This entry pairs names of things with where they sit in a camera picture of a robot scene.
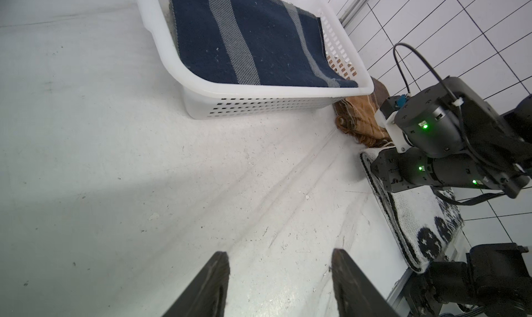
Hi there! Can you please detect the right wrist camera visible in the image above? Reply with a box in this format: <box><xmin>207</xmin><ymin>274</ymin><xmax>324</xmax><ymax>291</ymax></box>
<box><xmin>374</xmin><ymin>94</ymin><xmax>411</xmax><ymax>154</ymax></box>

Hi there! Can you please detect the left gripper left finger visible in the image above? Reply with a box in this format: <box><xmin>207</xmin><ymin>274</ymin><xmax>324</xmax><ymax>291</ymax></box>
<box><xmin>163</xmin><ymin>251</ymin><xmax>230</xmax><ymax>317</ymax></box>

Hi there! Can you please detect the white plastic basket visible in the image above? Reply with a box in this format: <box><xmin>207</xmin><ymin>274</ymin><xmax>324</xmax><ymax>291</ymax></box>
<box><xmin>137</xmin><ymin>0</ymin><xmax>374</xmax><ymax>120</ymax></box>

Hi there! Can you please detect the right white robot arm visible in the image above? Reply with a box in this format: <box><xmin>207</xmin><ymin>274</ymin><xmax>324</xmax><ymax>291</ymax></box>
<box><xmin>361</xmin><ymin>77</ymin><xmax>531</xmax><ymax>316</ymax></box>

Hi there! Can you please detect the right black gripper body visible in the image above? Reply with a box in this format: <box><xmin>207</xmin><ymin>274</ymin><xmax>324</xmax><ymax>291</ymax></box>
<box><xmin>370</xmin><ymin>148</ymin><xmax>410</xmax><ymax>193</ymax></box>

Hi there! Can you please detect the brown plaid scarf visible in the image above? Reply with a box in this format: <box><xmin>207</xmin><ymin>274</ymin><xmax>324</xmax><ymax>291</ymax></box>
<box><xmin>332</xmin><ymin>78</ymin><xmax>392</xmax><ymax>148</ymax></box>

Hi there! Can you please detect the smiley face white scarf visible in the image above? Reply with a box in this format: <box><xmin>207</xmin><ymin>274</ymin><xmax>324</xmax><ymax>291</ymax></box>
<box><xmin>360</xmin><ymin>148</ymin><xmax>464</xmax><ymax>274</ymax></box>

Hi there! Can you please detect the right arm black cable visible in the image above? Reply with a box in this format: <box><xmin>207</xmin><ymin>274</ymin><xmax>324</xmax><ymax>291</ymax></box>
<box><xmin>392</xmin><ymin>42</ymin><xmax>532</xmax><ymax>206</ymax></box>

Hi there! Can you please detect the navy grey striped scarf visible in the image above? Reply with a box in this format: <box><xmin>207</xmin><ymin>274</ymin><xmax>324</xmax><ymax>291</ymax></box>
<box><xmin>170</xmin><ymin>0</ymin><xmax>357</xmax><ymax>88</ymax></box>

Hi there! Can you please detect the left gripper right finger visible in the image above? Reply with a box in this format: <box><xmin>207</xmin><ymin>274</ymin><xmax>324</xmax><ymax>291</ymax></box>
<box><xmin>331</xmin><ymin>249</ymin><xmax>398</xmax><ymax>317</ymax></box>

